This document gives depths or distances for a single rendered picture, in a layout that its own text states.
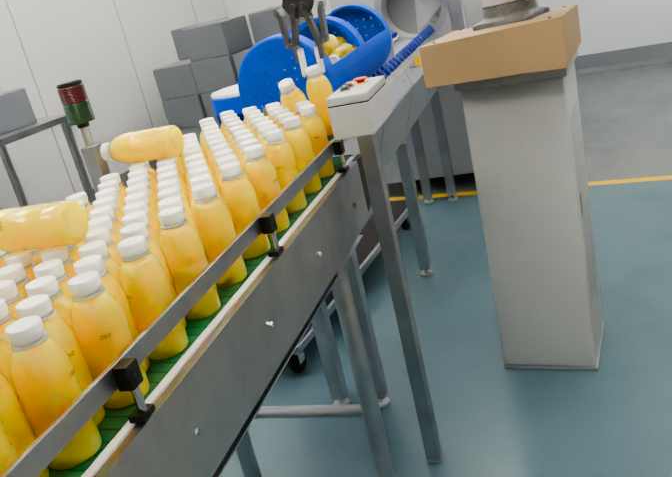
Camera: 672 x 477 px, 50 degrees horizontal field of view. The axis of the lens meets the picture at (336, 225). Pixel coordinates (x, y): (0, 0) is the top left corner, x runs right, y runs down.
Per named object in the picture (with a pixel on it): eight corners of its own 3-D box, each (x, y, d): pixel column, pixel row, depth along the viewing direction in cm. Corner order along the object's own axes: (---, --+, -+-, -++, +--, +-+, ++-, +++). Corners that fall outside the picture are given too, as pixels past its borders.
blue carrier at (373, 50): (397, 71, 284) (384, -3, 274) (339, 128, 206) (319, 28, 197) (329, 82, 293) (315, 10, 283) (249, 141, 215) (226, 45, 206)
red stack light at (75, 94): (93, 97, 176) (88, 81, 175) (78, 103, 171) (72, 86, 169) (72, 101, 178) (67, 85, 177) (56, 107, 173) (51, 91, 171)
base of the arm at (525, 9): (555, 9, 218) (552, -10, 216) (530, 19, 201) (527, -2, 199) (498, 21, 228) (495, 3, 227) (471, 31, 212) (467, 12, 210)
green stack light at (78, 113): (100, 116, 178) (93, 97, 176) (85, 123, 172) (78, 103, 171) (79, 120, 180) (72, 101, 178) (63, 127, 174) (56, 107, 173)
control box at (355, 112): (392, 113, 183) (384, 73, 180) (375, 134, 165) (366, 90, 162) (355, 119, 186) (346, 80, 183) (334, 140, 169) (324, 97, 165)
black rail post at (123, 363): (156, 409, 92) (137, 355, 90) (144, 423, 90) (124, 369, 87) (141, 409, 93) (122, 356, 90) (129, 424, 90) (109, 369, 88)
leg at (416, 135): (434, 200, 420) (415, 95, 400) (433, 203, 415) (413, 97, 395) (425, 201, 422) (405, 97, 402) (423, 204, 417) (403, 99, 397)
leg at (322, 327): (352, 399, 246) (310, 232, 226) (348, 410, 241) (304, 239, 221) (336, 400, 248) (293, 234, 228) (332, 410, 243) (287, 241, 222)
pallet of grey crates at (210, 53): (339, 134, 645) (309, -2, 606) (302, 162, 578) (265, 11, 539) (228, 148, 697) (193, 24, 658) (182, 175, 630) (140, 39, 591)
